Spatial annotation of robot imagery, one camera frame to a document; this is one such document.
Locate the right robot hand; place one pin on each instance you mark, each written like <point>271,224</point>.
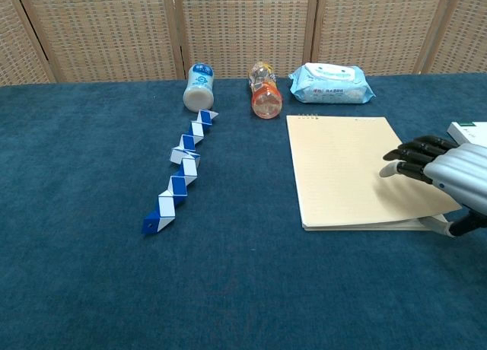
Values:
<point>452,171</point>

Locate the tan spiral notebook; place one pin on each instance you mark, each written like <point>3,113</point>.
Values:
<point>365,171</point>

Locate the white USB hub box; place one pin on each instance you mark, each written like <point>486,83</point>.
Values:
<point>468,131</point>

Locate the light blue wet wipes pack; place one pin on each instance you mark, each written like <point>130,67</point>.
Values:
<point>331,83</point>

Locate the orange drink bottle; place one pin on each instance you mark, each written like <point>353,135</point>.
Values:
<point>264,91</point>

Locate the woven bamboo folding screen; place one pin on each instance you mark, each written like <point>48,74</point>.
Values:
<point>243,26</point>

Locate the white blue milk bottle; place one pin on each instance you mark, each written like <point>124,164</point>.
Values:
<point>199,87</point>

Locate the blue white snake puzzle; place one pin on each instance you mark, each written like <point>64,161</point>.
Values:
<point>180,175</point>

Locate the blue table cloth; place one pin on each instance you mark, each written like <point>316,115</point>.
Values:
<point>152,251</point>

